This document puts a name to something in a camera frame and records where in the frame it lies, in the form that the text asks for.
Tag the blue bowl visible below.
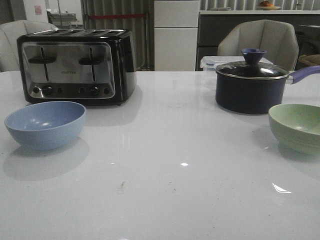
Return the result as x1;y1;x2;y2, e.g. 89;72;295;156
4;101;87;151

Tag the green bowl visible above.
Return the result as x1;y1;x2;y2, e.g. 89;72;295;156
268;104;320;155

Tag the clear plastic food container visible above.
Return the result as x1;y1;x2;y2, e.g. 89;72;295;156
200;55;273;73

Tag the dark blue saucepan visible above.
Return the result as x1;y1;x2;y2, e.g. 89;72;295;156
215;65;320;115

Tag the black and silver toaster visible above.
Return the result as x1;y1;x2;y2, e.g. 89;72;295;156
17;29;137;106

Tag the white refrigerator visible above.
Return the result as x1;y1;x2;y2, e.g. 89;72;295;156
154;0;201;72

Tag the glass lid with purple knob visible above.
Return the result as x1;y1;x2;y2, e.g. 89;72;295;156
215;48;289;80

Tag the grey kitchen counter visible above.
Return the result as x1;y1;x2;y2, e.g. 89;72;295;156
195;10;320;71

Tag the red barrier belt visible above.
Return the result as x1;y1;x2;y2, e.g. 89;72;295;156
88;13;146;20

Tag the beige chair right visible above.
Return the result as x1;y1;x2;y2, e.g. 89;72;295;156
217;19;299;71

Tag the fruit plate on counter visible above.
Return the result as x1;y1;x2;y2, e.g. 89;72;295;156
257;0;281;11

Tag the white chair left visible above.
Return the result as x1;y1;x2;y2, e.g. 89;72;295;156
0;20;57;72

